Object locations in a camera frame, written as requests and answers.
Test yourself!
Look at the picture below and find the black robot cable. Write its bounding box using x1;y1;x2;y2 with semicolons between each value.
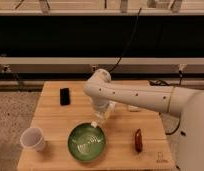
148;79;183;136

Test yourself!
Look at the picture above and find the black hanging cable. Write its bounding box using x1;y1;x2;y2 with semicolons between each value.
108;7;143;73

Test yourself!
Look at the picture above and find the green ceramic bowl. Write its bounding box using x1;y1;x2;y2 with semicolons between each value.
67;123;106;162

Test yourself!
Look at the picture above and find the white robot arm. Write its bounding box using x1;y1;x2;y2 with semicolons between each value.
84;69;204;171

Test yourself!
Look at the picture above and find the white paper cup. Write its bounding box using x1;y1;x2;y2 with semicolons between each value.
20;127;46;151

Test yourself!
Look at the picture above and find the white soap bar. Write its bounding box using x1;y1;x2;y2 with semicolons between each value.
128;105;140;112

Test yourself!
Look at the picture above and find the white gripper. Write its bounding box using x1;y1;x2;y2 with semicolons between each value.
95;101;116;123

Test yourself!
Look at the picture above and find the black rectangular block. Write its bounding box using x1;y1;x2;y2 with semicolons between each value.
60;88;70;105

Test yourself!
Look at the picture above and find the white bottle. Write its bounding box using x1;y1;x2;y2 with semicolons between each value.
91;121;98;128

